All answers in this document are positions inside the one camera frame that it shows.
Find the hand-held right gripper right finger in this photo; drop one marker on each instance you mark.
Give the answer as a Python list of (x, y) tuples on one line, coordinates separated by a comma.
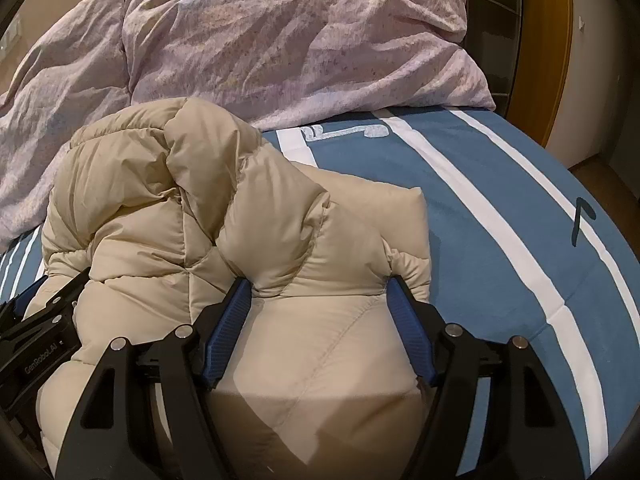
[(412, 330)]

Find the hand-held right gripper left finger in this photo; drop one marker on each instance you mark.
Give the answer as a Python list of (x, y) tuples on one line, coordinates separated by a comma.
[(227, 330)]

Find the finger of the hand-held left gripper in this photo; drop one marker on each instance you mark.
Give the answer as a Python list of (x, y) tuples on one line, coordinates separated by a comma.
[(67, 287), (24, 296)]

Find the beige quilted down jacket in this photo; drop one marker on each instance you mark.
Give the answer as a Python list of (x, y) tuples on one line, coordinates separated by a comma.
[(280, 240)]

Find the blue white-striped bed sheet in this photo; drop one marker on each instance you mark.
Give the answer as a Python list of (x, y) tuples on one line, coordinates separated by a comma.
[(490, 240)]

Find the pink patterned pillow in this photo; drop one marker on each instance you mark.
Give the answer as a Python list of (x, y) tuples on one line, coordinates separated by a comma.
[(300, 45)]

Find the white wall socket plate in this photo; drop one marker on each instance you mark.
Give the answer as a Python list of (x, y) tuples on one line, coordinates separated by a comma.
[(10, 35)]

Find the wooden door frame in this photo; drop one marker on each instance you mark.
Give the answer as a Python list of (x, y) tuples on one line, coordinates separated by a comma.
[(540, 45)]

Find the white wall switch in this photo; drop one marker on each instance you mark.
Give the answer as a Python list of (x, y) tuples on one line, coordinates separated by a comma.
[(581, 22)]

